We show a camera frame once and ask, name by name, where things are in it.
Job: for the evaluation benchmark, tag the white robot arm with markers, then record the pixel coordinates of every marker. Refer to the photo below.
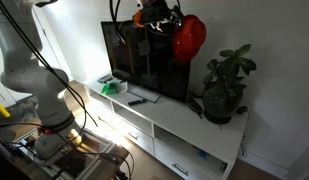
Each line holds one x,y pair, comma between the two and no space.
26,71

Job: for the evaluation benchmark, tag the green plastic box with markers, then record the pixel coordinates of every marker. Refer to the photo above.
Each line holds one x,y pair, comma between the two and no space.
110,88

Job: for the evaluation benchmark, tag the potted green plant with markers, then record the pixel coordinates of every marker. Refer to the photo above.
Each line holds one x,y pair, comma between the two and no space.
223,90

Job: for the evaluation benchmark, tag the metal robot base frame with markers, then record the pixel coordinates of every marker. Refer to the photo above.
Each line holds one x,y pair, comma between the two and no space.
95,158

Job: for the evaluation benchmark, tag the black power adapter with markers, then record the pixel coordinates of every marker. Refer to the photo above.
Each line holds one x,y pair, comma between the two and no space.
241,110

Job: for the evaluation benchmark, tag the red sequin hat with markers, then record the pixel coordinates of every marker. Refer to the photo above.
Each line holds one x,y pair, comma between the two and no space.
188,40

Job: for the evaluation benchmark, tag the black flat screen TV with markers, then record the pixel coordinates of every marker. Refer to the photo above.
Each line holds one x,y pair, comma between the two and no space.
145,59

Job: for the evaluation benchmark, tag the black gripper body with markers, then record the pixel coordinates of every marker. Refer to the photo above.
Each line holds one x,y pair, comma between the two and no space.
153,12

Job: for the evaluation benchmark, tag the white TV stand cabinet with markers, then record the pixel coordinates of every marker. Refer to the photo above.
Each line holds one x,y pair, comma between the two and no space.
189,144

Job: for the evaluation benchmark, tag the black TV remote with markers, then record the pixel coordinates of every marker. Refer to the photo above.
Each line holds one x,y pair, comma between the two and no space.
132,103

